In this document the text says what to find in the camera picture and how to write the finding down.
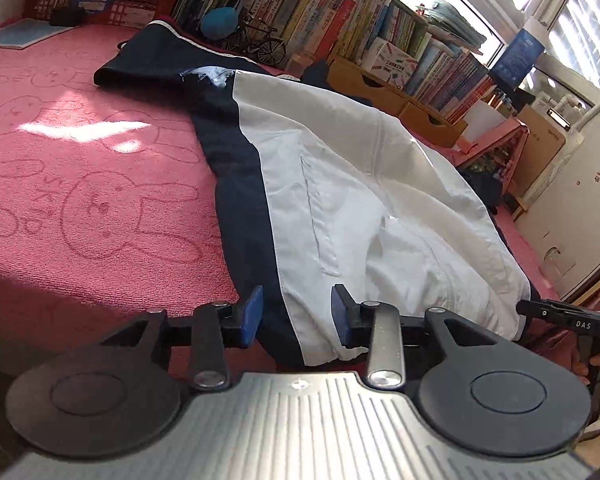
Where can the miniature bicycle model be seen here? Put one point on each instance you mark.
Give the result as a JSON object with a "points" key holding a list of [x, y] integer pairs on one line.
{"points": [[265, 42]]}

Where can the light blue pad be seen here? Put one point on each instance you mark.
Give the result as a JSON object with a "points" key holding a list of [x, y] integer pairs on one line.
{"points": [[20, 34]]}

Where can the blue plush ball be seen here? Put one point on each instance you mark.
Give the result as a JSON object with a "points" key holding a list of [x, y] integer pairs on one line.
{"points": [[219, 21]]}

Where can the row of books on organizer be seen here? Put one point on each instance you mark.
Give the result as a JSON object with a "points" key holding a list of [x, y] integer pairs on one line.
{"points": [[440, 65]]}

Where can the row of tall books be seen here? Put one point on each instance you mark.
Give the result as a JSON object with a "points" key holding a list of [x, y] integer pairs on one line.
{"points": [[285, 5]]}

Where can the cardboard box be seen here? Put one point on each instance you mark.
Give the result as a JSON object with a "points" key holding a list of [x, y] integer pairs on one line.
{"points": [[540, 145]]}

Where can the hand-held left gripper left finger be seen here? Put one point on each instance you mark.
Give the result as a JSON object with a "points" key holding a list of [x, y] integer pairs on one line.
{"points": [[252, 316]]}

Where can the window with white frame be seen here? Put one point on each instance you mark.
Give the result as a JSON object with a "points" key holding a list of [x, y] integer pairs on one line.
{"points": [[580, 20]]}

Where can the pink toy house package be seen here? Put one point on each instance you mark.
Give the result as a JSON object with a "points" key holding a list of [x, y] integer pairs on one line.
{"points": [[495, 145]]}

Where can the white container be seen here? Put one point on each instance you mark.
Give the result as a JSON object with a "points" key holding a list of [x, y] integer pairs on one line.
{"points": [[482, 120]]}

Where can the wooden drawer organizer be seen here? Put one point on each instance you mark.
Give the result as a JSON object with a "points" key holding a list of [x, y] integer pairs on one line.
{"points": [[380, 92]]}

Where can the stack of teal pouches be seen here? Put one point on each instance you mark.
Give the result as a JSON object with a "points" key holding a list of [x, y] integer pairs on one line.
{"points": [[452, 22]]}

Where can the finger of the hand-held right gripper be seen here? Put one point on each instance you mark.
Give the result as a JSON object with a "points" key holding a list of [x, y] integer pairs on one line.
{"points": [[532, 309]]}

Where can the blue box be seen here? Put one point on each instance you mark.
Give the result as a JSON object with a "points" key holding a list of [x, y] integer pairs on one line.
{"points": [[517, 55]]}

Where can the white pencil print box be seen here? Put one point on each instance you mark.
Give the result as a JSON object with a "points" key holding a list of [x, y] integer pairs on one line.
{"points": [[390, 62]]}

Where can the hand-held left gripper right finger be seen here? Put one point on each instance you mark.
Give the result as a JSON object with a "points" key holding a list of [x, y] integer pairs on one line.
{"points": [[340, 317]]}

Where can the navy and white jacket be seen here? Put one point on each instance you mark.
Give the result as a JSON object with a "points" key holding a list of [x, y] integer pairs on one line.
{"points": [[360, 185]]}

